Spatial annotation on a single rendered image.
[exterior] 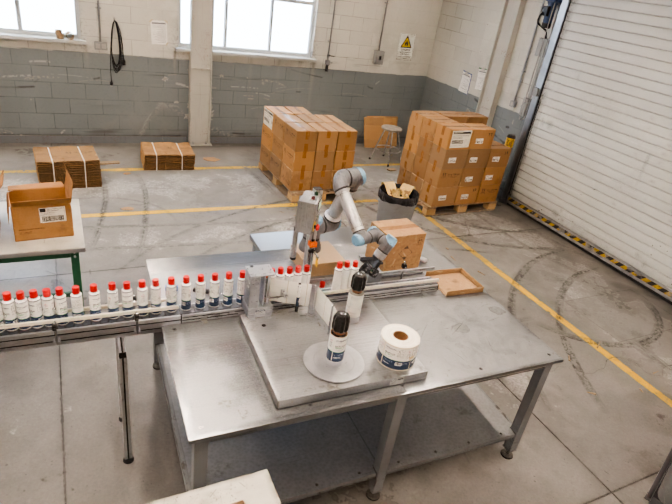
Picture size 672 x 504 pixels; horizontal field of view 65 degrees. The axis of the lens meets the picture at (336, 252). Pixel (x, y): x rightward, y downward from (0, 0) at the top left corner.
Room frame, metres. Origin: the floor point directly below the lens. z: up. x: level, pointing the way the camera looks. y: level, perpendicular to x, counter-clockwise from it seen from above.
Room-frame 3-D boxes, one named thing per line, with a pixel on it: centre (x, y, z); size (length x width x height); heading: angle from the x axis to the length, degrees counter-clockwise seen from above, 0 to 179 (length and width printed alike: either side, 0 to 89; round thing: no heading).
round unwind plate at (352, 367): (2.07, -0.08, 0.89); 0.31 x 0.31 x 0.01
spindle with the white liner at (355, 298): (2.47, -0.15, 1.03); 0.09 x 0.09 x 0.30
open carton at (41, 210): (3.08, 1.97, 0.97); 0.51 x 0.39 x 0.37; 35
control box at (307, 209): (2.71, 0.19, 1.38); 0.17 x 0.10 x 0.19; 173
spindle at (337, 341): (2.07, -0.08, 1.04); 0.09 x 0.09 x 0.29
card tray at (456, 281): (3.15, -0.83, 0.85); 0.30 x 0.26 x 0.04; 118
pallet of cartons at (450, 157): (6.91, -1.35, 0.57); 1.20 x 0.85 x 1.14; 122
